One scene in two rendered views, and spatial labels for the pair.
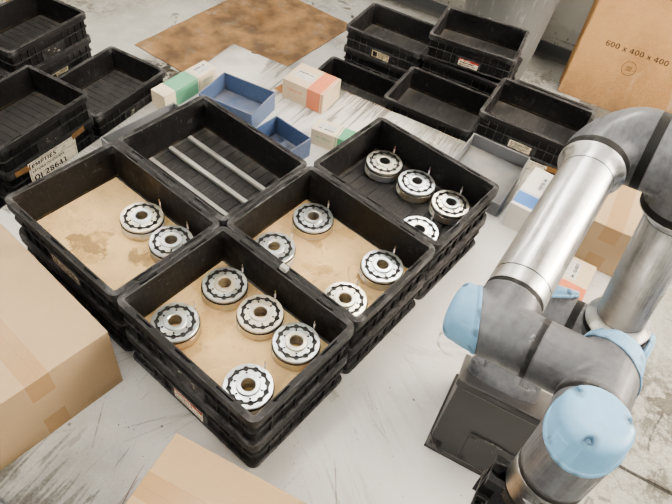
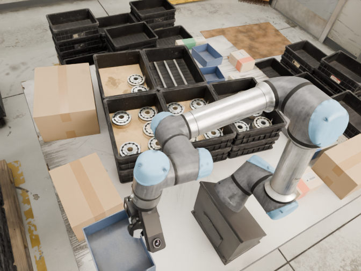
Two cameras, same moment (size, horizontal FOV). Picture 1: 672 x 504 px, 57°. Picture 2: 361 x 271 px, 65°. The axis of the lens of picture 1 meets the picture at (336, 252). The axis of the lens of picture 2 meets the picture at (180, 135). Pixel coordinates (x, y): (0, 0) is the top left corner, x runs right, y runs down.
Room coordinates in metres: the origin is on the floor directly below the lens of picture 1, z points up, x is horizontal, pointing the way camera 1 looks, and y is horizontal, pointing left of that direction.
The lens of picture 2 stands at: (0.02, -0.50, 1.98)
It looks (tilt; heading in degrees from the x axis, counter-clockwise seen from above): 50 degrees down; 32
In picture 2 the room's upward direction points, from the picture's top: 8 degrees clockwise
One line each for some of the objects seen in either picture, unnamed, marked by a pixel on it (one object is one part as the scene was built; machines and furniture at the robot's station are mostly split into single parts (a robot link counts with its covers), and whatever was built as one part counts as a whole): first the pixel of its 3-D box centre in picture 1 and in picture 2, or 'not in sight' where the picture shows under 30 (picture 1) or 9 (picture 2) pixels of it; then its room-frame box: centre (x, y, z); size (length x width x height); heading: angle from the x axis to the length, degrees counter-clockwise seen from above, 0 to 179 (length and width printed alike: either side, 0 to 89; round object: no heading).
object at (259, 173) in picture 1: (213, 170); (172, 73); (1.17, 0.35, 0.87); 0.40 x 0.30 x 0.11; 57
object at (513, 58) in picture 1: (466, 76); (336, 86); (2.62, -0.48, 0.37); 0.42 x 0.34 x 0.46; 67
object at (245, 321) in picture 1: (260, 313); (152, 128); (0.76, 0.14, 0.86); 0.10 x 0.10 x 0.01
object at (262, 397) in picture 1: (248, 386); (130, 149); (0.58, 0.13, 0.86); 0.10 x 0.10 x 0.01
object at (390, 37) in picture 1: (390, 58); (302, 67); (2.77, -0.11, 0.31); 0.40 x 0.30 x 0.34; 68
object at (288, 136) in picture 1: (270, 149); (207, 77); (1.45, 0.25, 0.74); 0.20 x 0.15 x 0.07; 146
